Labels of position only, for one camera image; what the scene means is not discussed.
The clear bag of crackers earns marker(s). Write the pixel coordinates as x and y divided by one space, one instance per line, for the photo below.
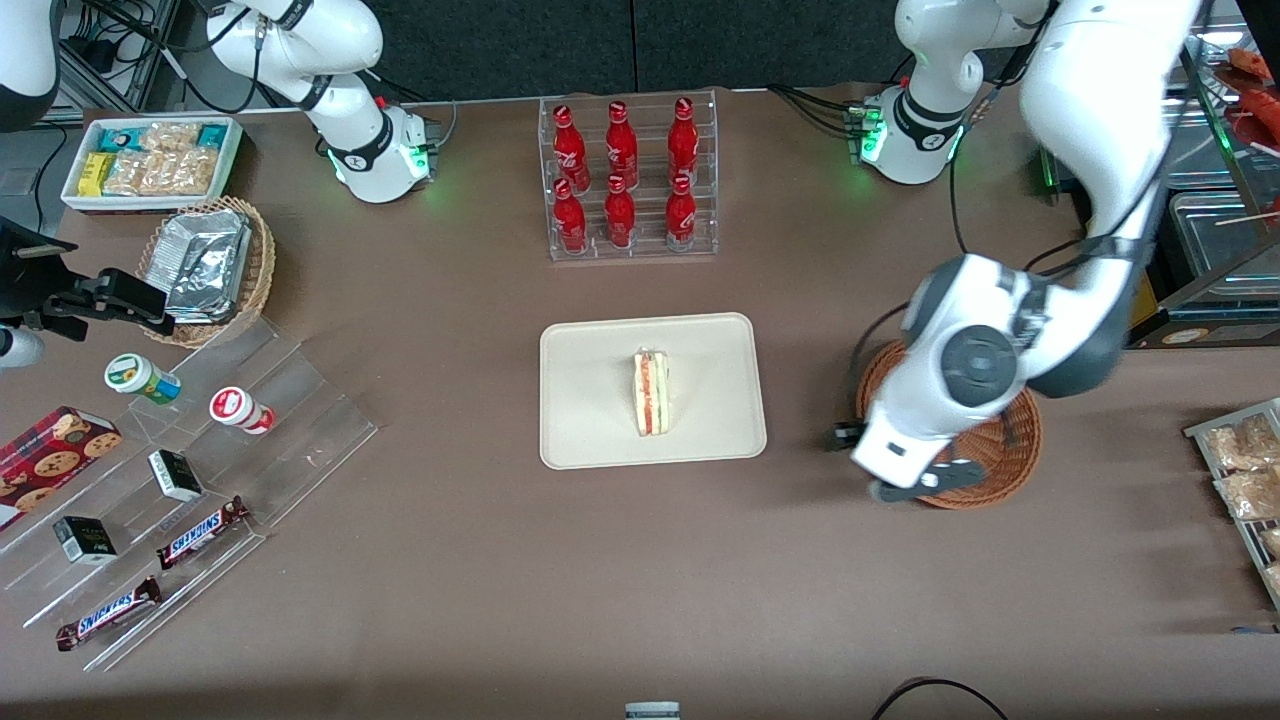
170 137
180 172
125 173

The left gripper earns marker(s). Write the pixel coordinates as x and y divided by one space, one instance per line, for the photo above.
845 437

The green lidded cup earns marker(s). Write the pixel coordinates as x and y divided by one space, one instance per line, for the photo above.
135 375

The red lidded cup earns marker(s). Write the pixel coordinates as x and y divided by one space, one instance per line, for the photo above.
235 407

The clear bag of nuts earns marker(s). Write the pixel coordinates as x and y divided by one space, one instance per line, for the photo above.
1240 445
1250 495
1272 543
1274 580

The tray of snack bags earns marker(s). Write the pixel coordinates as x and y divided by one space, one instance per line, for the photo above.
1200 432

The white snack bin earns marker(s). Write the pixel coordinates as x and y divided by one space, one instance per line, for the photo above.
75 200

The clear acrylic bottle rack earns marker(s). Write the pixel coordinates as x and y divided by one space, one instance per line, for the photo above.
650 245

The triangle sandwich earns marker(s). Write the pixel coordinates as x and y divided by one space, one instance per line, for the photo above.
651 395

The orange food in warmer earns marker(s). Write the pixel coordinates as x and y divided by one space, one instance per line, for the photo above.
1255 100

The clear acrylic step display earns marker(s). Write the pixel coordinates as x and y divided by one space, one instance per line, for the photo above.
290 440

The grey object at table edge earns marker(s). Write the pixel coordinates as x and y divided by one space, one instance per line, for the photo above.
652 711

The large round wicker basket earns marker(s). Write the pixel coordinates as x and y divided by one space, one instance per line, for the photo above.
1005 450

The red cola bottle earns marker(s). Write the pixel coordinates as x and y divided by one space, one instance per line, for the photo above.
619 215
569 220
681 215
570 150
621 145
683 140

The silver foil pack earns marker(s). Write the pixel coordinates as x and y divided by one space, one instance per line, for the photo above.
205 235
200 290

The small black box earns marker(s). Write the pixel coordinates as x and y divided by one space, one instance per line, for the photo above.
175 475
85 540

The black food warmer machine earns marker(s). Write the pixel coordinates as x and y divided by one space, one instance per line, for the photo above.
1220 245

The small wicker basket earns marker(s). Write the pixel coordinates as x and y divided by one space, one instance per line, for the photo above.
260 265

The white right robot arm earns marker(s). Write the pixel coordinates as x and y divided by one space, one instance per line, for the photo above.
345 100

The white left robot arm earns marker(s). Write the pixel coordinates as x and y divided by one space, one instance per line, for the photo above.
1090 110

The teal snack pack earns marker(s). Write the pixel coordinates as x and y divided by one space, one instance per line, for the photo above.
120 137
212 136

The red cookie box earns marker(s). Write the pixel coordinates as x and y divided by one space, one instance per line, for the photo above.
50 460

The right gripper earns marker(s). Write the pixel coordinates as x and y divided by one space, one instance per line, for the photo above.
22 280

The snickers bar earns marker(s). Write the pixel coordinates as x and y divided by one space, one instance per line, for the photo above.
200 533
108 614

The cream plastic tray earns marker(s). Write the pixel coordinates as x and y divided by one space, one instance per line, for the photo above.
580 400

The yellow snack bar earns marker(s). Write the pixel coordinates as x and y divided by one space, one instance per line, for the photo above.
96 173

